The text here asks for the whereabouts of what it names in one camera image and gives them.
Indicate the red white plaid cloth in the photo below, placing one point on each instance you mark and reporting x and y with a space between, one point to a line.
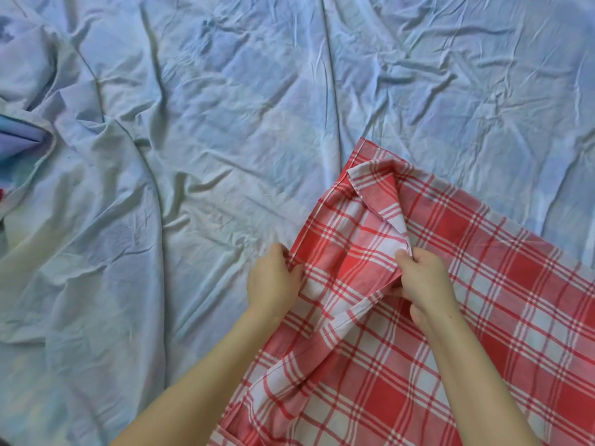
446 320

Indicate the person's left forearm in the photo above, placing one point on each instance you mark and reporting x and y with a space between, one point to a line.
200 390

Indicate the white bed sheet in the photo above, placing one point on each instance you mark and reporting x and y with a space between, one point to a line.
186 134

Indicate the person's right forearm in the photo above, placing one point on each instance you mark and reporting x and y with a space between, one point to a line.
479 395

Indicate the person's left hand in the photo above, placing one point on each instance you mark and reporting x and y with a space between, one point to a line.
272 285

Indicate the person's right hand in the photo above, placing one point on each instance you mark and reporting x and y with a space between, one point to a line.
428 288

